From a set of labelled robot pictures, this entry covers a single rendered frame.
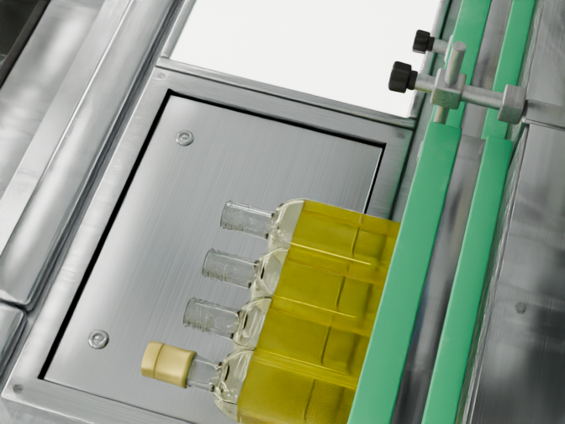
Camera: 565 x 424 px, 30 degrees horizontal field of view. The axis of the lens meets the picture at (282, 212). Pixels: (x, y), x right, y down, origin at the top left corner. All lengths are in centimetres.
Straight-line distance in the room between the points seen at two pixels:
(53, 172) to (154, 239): 16
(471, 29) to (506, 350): 46
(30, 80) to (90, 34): 10
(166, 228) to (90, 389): 21
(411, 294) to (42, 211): 52
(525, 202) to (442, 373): 17
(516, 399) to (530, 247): 14
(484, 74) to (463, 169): 22
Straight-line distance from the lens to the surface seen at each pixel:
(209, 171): 126
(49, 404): 112
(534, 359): 85
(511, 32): 121
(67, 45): 145
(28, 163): 132
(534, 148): 96
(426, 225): 92
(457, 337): 87
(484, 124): 112
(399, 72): 98
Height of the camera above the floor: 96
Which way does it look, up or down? 7 degrees up
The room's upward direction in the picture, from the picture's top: 75 degrees counter-clockwise
